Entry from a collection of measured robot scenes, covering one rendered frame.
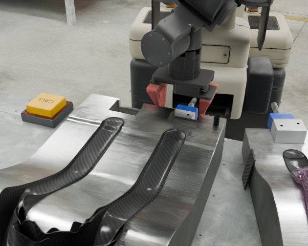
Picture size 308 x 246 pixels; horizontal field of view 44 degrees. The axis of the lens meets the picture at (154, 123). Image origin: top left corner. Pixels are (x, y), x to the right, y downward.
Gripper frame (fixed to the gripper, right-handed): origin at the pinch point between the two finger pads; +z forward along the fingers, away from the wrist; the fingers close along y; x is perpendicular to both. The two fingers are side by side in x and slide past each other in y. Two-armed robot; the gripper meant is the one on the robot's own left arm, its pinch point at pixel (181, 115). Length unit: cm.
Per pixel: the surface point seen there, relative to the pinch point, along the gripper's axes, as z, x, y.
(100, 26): 86, 253, -151
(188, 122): -2.6, -5.5, 2.9
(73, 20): 81, 247, -176
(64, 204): -8.2, -35.5, -3.5
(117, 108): -2.5, -5.6, -10.9
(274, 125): -3.5, -2.3, 17.3
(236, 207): 4.5, -15.9, 14.3
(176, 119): -2.6, -5.5, 0.7
